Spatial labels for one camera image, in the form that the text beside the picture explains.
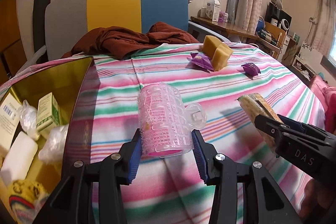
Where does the long cracker packet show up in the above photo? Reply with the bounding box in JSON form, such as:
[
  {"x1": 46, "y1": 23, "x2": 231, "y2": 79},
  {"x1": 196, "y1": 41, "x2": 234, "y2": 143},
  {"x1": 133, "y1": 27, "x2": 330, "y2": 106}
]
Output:
[{"x1": 238, "y1": 93, "x2": 282, "y2": 157}]

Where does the white foam block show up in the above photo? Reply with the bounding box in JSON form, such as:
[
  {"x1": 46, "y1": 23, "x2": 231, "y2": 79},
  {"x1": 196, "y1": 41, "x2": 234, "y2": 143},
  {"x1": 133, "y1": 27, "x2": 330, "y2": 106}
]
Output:
[{"x1": 1, "y1": 131, "x2": 38, "y2": 187}]

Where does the small green box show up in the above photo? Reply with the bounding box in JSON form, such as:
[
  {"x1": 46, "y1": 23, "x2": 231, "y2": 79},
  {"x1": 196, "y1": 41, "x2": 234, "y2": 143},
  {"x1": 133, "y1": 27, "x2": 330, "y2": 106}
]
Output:
[{"x1": 37, "y1": 92, "x2": 61, "y2": 139}]

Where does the yellow sponge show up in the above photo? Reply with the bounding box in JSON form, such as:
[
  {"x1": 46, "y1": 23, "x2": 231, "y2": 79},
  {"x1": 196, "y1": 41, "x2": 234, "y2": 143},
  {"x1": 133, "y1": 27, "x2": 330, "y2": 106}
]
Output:
[
  {"x1": 202, "y1": 35, "x2": 223, "y2": 59},
  {"x1": 211, "y1": 43, "x2": 233, "y2": 71}
]

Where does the white cardboard box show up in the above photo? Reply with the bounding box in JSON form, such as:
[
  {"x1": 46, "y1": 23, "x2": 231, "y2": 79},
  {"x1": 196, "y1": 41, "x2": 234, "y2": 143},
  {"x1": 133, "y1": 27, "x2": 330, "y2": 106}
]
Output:
[{"x1": 0, "y1": 93, "x2": 22, "y2": 158}]

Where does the yellow sponge back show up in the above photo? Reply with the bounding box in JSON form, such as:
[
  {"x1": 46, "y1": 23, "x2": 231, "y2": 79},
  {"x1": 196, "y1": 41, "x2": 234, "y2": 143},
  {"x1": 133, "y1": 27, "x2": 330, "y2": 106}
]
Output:
[{"x1": 202, "y1": 35, "x2": 223, "y2": 59}]

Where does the clear plastic bag bundle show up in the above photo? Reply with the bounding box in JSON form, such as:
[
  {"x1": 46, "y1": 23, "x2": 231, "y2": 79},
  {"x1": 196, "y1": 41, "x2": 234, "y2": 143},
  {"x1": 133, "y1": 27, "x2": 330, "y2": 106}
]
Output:
[{"x1": 18, "y1": 100, "x2": 41, "y2": 141}]

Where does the person's right hand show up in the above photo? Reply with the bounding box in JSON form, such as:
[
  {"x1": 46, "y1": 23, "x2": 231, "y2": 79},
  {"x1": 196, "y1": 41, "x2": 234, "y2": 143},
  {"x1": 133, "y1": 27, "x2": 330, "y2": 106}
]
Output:
[{"x1": 298, "y1": 178, "x2": 335, "y2": 222}]

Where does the red pink clothing pile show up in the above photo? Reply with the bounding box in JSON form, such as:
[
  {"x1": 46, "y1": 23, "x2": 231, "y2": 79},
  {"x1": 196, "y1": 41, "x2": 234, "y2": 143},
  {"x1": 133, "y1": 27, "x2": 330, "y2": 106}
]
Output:
[{"x1": 309, "y1": 75, "x2": 336, "y2": 135}]

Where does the striped pink green blanket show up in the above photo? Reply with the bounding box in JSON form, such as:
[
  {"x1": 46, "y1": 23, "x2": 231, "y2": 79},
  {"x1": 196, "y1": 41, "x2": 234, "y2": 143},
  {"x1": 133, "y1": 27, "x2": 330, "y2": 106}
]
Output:
[{"x1": 1, "y1": 43, "x2": 325, "y2": 223}]

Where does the purple candy packet right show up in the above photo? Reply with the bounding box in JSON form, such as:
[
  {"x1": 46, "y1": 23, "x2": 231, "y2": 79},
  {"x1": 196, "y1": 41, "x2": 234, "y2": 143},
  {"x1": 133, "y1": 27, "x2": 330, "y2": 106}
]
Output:
[{"x1": 242, "y1": 63, "x2": 261, "y2": 77}]

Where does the purple candy packet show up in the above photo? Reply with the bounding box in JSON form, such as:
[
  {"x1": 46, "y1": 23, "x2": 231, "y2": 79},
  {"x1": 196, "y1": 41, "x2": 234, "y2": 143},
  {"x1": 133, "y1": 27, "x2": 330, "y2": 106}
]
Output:
[
  {"x1": 187, "y1": 53, "x2": 214, "y2": 72},
  {"x1": 242, "y1": 63, "x2": 261, "y2": 77}
]

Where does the gold tin box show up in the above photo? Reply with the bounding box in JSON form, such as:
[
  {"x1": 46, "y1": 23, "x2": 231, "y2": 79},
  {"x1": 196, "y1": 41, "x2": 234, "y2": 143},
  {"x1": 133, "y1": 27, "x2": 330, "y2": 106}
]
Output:
[{"x1": 1, "y1": 57, "x2": 100, "y2": 193}]

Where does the black shelf with appliances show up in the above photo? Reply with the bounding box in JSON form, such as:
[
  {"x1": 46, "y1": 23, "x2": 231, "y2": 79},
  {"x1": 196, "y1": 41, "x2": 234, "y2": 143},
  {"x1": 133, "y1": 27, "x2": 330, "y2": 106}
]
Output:
[{"x1": 265, "y1": 2, "x2": 291, "y2": 32}]

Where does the wooden desk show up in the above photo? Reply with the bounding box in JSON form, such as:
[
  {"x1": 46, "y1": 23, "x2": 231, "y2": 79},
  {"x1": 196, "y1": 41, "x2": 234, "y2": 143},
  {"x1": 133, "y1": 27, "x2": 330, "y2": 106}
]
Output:
[{"x1": 190, "y1": 16, "x2": 259, "y2": 40}]

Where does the purple candy packet left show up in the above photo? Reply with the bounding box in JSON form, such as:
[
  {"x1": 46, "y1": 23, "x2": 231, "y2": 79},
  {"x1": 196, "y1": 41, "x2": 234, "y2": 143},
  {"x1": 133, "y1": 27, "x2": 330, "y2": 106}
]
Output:
[{"x1": 187, "y1": 53, "x2": 214, "y2": 72}]

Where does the pink jar on desk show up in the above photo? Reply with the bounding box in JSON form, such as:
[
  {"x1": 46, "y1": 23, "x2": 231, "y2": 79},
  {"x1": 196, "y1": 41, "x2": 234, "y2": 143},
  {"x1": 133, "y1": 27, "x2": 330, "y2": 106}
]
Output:
[{"x1": 218, "y1": 11, "x2": 228, "y2": 23}]

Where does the white carton on desk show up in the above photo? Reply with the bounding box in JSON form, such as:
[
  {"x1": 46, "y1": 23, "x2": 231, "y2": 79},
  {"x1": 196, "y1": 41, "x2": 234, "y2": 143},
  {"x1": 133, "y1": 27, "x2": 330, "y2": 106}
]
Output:
[{"x1": 206, "y1": 0, "x2": 221, "y2": 22}]

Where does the rust brown garment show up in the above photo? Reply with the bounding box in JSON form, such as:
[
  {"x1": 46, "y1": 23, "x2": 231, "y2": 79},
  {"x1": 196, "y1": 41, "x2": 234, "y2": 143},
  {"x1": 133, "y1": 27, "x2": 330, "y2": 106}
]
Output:
[{"x1": 63, "y1": 22, "x2": 198, "y2": 60}]

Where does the wooden wardrobe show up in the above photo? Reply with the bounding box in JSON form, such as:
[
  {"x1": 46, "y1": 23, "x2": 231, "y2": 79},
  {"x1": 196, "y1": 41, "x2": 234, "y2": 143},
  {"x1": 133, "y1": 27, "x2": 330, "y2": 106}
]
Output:
[{"x1": 0, "y1": 0, "x2": 27, "y2": 84}]

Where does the grey yellow blue headboard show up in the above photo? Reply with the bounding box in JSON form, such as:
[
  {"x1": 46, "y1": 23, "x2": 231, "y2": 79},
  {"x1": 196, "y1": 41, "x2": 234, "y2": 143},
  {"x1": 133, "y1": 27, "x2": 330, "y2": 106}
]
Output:
[{"x1": 45, "y1": 0, "x2": 189, "y2": 60}]

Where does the grey bed rail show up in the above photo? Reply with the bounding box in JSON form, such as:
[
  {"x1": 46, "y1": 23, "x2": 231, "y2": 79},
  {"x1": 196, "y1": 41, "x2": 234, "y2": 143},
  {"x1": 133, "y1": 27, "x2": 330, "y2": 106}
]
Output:
[{"x1": 188, "y1": 21, "x2": 230, "y2": 43}]

